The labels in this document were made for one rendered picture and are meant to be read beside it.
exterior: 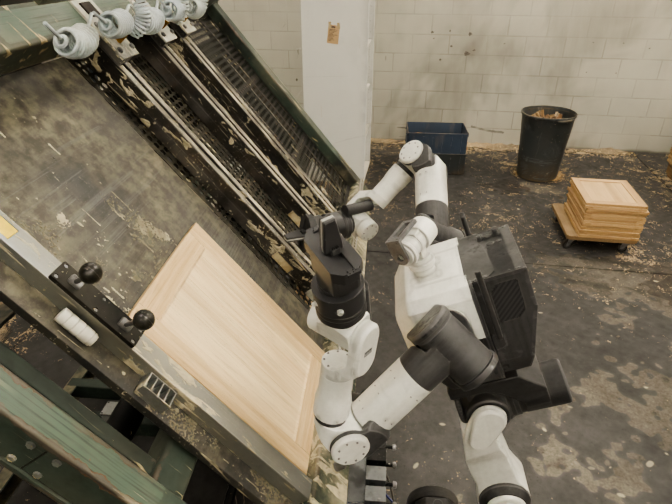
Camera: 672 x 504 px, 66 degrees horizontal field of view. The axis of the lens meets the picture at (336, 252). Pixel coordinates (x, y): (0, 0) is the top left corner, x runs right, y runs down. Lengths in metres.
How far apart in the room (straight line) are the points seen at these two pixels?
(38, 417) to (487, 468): 1.14
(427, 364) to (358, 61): 4.06
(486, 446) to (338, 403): 0.57
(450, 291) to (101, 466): 0.72
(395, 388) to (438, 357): 0.10
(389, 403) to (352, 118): 4.12
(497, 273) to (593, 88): 5.53
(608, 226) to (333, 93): 2.55
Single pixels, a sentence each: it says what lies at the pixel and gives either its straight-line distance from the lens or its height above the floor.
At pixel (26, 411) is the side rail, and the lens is 0.92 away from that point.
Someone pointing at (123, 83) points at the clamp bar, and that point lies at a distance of 1.64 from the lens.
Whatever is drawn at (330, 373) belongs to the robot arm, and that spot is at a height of 1.31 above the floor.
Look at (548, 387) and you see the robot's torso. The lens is 1.43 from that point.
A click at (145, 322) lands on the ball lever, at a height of 1.42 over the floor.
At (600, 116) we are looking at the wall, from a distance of 6.69.
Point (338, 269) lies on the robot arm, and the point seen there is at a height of 1.57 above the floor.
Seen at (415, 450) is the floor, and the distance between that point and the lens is 2.58.
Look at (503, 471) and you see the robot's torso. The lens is 1.63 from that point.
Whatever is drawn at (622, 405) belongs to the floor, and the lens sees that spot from 3.09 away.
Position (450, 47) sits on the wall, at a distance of 6.25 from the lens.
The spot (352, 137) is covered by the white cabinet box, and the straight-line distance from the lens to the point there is 5.05.
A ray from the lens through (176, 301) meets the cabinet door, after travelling 1.27.
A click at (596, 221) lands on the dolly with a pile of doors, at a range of 4.28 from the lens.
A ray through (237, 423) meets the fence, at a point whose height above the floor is 1.10.
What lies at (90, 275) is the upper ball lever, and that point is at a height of 1.51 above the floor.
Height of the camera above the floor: 1.98
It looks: 30 degrees down
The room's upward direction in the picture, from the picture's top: straight up
